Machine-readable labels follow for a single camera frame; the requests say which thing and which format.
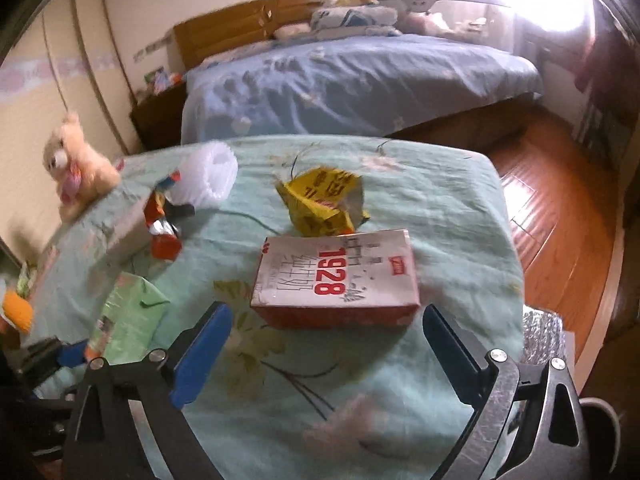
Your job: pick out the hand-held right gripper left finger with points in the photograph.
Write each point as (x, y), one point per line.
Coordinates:
(200, 355)

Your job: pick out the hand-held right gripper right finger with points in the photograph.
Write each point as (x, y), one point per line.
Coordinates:
(450, 360)

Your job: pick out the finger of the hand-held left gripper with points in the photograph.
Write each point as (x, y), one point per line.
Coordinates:
(75, 354)

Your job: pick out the green plastic packet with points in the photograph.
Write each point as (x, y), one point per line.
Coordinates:
(130, 310)

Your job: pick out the white and red carton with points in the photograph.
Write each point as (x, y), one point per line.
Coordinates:
(335, 275)

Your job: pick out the white bin with black liner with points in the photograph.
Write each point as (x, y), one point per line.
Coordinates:
(602, 410)

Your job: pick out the white foam fruit net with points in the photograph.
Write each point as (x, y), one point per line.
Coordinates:
(205, 175)

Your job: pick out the yellow wrapper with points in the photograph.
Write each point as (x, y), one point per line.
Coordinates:
(320, 200)

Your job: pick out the orange knitted carrot toy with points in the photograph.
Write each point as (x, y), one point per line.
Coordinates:
(15, 310)

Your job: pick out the silver bubble foil bag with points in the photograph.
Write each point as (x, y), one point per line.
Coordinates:
(542, 337)

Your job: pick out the green floral bedsheet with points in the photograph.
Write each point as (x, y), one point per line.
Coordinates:
(350, 385)

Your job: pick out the orange and silver wrapper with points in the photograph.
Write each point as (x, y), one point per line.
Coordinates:
(162, 230)

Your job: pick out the cream teddy bear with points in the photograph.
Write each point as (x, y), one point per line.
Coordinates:
(80, 165)

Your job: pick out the wooden nightstand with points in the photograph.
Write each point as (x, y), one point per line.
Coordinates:
(157, 115)

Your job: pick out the bed with blue sheet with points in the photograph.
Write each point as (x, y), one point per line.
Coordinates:
(350, 85)

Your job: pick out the wooden headboard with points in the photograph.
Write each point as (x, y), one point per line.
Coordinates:
(230, 30)

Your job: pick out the dark red coat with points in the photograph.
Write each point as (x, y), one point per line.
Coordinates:
(590, 62)

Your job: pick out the pink pillow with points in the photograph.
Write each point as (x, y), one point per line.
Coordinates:
(290, 31)

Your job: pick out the pink plush toy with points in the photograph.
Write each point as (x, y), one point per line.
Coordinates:
(425, 22)

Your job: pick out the small photo frame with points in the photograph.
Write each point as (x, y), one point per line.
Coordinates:
(160, 80)

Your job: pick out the grey bed guard rail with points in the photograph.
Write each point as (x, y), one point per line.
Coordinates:
(475, 15)

